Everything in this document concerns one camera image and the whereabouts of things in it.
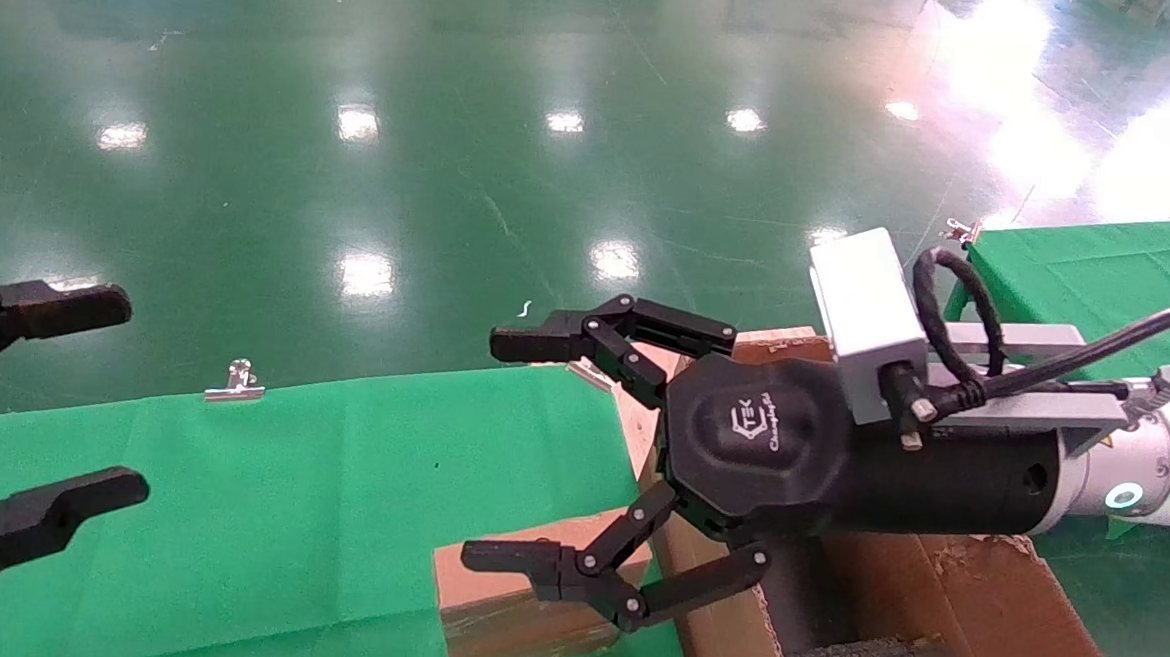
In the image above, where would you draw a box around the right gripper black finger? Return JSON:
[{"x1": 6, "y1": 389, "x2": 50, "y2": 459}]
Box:
[
  {"x1": 456, "y1": 469, "x2": 775, "y2": 640},
  {"x1": 486, "y1": 287, "x2": 740, "y2": 413}
]

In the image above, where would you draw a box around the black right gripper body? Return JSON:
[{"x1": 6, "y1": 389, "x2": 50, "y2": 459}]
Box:
[{"x1": 654, "y1": 349, "x2": 1066, "y2": 560}]

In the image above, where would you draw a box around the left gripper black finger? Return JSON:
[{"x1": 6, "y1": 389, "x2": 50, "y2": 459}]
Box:
[
  {"x1": 0, "y1": 459, "x2": 152, "y2": 633},
  {"x1": 0, "y1": 277, "x2": 135, "y2": 403}
]

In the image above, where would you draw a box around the small cardboard box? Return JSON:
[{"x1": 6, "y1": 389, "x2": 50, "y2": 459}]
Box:
[{"x1": 428, "y1": 497, "x2": 659, "y2": 657}]

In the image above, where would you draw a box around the large open brown carton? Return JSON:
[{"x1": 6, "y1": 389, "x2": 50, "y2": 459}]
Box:
[{"x1": 593, "y1": 315, "x2": 1132, "y2": 657}]

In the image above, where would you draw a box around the large green table cloth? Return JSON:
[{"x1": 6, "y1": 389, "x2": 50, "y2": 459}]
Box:
[{"x1": 0, "y1": 336, "x2": 712, "y2": 657}]

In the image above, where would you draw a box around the small green table cloth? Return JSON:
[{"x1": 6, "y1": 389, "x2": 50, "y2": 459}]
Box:
[{"x1": 941, "y1": 201, "x2": 1170, "y2": 382}]

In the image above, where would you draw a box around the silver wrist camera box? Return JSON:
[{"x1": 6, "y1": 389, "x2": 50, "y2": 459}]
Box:
[{"x1": 800, "y1": 223, "x2": 938, "y2": 429}]

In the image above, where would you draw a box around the grey camera mounting bracket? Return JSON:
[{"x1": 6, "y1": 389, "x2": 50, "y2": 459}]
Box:
[{"x1": 914, "y1": 317, "x2": 1170, "y2": 462}]

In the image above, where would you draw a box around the black camera cable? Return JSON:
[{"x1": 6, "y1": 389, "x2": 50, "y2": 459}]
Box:
[{"x1": 904, "y1": 244, "x2": 1170, "y2": 425}]

